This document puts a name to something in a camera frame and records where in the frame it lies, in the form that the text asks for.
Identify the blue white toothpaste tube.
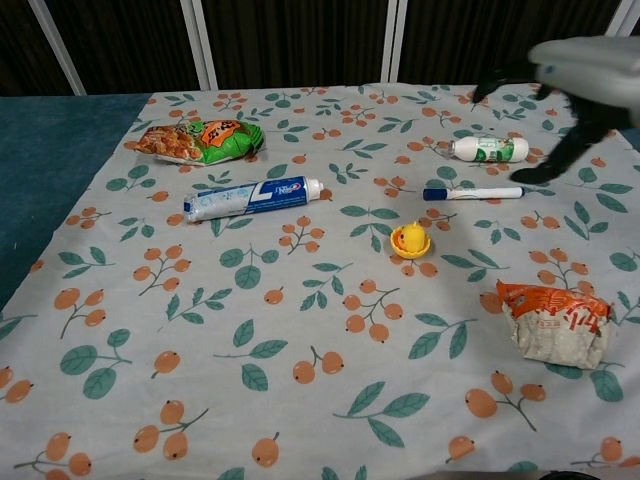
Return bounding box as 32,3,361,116
182,175,326,224

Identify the orange white snack bag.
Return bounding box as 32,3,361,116
495,279,614,371

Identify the white folding screen frame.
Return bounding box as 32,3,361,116
27,0,640,96

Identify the white green plastic bottle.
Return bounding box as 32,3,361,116
438,135,530,164

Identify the blue white marker pen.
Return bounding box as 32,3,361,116
422,186,526,202

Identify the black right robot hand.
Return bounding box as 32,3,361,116
471,62,632,184

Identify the floral fruit print tablecloth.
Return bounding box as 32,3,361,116
0,82,640,480

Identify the small yellow rubber duck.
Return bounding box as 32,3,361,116
397,220,428,250

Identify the green orange snack bag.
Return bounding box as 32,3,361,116
130,119,266,166

